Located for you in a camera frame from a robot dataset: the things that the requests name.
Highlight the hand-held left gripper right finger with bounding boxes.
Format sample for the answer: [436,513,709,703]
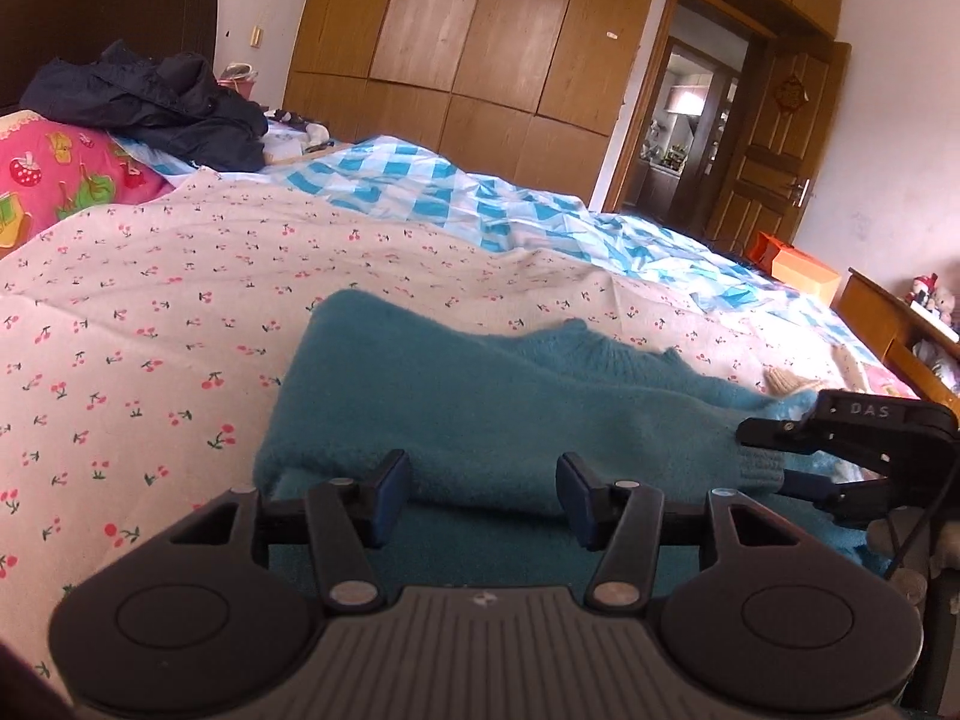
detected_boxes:
[555,452,814,609]

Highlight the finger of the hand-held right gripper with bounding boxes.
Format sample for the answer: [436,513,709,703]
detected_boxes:
[736,413,823,455]
[783,469,846,512]

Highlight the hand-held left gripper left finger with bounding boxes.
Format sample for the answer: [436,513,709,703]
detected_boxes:
[169,450,413,613]

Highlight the teal knit sweater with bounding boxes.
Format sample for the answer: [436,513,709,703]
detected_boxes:
[253,289,893,593]

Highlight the plush toy figures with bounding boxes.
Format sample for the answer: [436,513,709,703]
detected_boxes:
[904,274,960,331]

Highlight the orange box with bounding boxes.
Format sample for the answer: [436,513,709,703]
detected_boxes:
[750,231,842,307]

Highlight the wooden door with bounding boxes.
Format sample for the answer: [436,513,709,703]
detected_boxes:
[705,41,852,260]

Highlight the blue checked quilt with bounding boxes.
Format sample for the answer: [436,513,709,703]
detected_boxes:
[266,135,848,316]

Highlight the cherry print bed sheet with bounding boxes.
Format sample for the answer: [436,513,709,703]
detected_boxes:
[0,165,923,698]

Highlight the red door ornament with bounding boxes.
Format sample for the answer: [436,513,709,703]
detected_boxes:
[775,73,809,115]

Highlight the white and dark cloth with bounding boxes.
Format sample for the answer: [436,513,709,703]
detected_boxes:
[268,109,335,155]

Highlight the pink container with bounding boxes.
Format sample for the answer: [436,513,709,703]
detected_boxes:
[217,62,260,102]

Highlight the dark navy jacket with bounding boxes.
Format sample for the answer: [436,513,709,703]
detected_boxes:
[20,40,269,173]

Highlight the wooden wardrobe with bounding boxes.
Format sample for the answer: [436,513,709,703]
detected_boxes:
[283,0,847,215]

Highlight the pink cartoon pillow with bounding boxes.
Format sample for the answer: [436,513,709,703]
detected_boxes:
[0,111,177,256]

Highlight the black cable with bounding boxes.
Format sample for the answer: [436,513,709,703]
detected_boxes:
[891,495,940,580]

